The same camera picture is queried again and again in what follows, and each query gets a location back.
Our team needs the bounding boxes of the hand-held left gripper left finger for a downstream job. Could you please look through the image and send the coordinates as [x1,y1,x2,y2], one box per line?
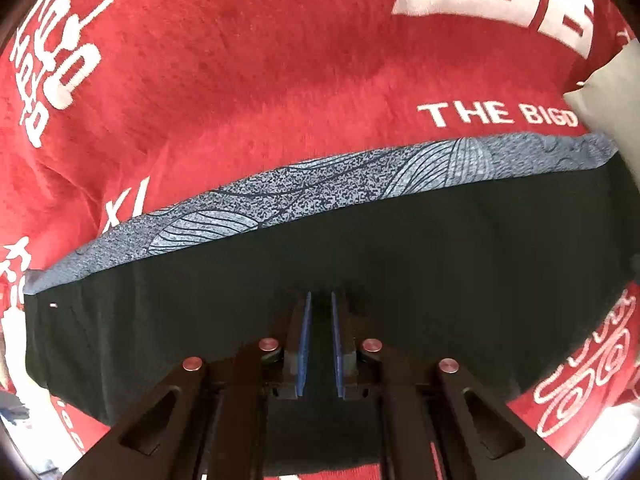
[62,291,314,480]

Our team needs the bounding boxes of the red printed blanket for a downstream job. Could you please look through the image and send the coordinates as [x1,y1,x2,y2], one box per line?
[0,0,640,480]

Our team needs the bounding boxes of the black pants with patterned waistband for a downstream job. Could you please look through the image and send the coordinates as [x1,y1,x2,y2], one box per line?
[22,132,639,478]

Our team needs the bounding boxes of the grey cushion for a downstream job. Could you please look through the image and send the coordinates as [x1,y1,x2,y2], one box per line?
[562,40,640,136]

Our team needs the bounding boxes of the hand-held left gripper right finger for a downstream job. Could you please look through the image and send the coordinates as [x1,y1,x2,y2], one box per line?
[330,291,586,480]

